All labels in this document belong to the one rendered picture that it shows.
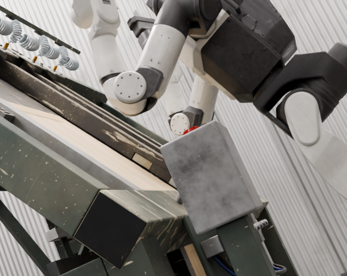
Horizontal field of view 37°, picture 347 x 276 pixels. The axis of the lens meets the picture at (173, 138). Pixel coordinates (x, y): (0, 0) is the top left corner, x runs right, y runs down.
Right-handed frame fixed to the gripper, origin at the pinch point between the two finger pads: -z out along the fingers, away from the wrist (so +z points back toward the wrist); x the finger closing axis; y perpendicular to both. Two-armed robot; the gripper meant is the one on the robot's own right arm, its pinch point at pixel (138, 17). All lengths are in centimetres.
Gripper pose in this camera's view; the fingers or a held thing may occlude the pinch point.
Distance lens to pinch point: 206.4
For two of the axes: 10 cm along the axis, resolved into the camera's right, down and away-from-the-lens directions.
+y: -5.0, 6.1, 6.2
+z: 3.8, 8.0, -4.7
